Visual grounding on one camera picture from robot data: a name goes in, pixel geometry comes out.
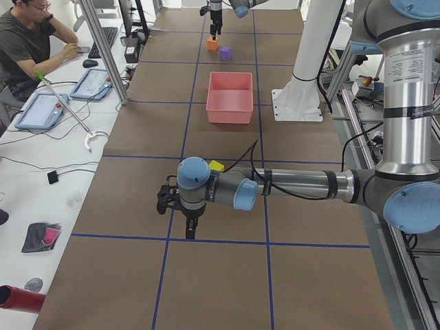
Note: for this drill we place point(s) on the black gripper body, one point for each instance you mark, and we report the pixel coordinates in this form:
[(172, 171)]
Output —
[(191, 213), (215, 9)]

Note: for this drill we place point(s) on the purple foam block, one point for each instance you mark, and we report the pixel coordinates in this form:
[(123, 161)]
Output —
[(225, 53)]

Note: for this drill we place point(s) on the yellow foam block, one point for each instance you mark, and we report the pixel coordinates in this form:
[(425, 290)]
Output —
[(216, 166)]

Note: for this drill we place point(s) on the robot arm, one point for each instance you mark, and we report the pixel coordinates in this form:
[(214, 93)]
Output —
[(403, 188), (214, 7)]

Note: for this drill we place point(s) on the pink plastic bin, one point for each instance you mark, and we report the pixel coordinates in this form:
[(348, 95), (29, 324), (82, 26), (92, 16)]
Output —
[(230, 98)]

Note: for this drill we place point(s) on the orange foam block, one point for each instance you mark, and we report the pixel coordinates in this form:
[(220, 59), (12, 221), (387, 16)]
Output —
[(212, 44)]

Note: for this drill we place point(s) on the black computer monitor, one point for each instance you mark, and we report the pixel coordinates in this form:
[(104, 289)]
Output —
[(127, 10)]

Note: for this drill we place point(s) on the black power box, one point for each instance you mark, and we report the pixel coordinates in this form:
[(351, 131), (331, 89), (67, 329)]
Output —
[(132, 50)]

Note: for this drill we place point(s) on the reacher grabber tool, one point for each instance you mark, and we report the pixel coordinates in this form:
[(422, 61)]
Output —
[(90, 134)]

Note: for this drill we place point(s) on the black computer mouse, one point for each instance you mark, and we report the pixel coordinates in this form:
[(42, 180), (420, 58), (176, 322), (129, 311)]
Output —
[(89, 63)]

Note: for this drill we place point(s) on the far blue teach pendant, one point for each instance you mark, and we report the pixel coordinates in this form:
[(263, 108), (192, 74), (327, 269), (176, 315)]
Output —
[(93, 85)]

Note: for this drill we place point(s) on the blue teach pendant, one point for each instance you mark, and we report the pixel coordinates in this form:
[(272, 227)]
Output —
[(93, 85), (41, 113)]

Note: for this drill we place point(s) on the small black square device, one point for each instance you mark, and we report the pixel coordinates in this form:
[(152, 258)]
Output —
[(52, 177)]

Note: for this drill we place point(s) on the grey and pink cloth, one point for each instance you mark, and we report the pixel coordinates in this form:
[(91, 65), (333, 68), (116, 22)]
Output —
[(41, 237)]

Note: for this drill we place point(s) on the round metal lid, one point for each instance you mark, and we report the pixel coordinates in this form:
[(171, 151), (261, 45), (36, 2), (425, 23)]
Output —
[(34, 284)]

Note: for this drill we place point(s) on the near blue teach pendant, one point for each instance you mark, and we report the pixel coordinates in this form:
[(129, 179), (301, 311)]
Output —
[(41, 113)]

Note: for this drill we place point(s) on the seated person in grey shirt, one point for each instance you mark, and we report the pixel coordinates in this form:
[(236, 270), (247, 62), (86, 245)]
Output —
[(32, 40)]

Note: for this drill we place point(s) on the red cylinder bottle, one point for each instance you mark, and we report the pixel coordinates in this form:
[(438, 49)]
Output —
[(18, 299)]

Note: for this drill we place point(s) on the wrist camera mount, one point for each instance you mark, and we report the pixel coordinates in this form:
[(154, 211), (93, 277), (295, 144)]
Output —
[(204, 10), (168, 196)]

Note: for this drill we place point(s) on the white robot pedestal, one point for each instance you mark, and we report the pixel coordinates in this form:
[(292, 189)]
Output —
[(298, 100)]

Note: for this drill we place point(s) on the aluminium frame post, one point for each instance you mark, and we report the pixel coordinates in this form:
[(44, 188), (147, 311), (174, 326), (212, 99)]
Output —
[(95, 28)]

